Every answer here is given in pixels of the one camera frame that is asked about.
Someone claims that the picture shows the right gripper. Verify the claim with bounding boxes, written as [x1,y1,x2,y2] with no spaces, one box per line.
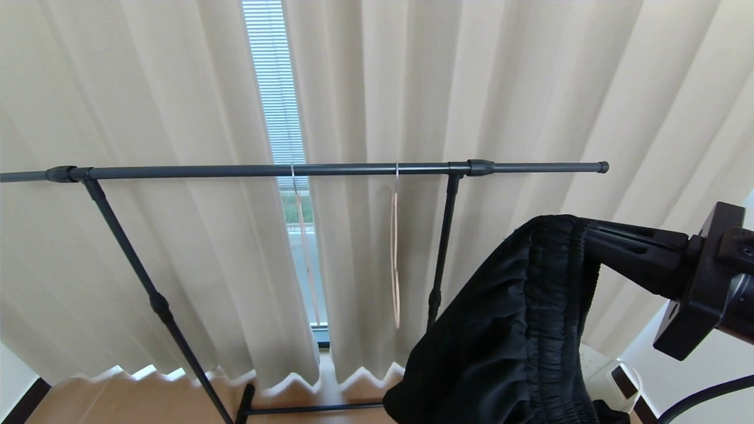
[582,202,754,361]

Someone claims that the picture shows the black clothes rack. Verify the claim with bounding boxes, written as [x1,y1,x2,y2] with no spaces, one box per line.
[0,159,609,424]

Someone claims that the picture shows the white laundry basket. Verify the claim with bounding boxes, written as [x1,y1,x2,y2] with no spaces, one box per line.
[580,344,644,413]

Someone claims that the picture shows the beige curtain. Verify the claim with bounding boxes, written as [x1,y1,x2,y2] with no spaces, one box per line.
[283,0,754,389]
[0,0,322,389]

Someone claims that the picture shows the black drawstring shorts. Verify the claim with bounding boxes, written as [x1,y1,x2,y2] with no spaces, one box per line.
[383,215,603,424]

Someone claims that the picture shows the black cable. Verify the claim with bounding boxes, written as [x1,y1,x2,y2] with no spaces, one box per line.
[659,374,754,424]

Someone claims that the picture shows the pink clothes hanger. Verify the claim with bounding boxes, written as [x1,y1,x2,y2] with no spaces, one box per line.
[390,164,402,330]
[290,164,322,328]

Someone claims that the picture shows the window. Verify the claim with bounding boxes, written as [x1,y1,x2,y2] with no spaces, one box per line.
[242,0,330,349]

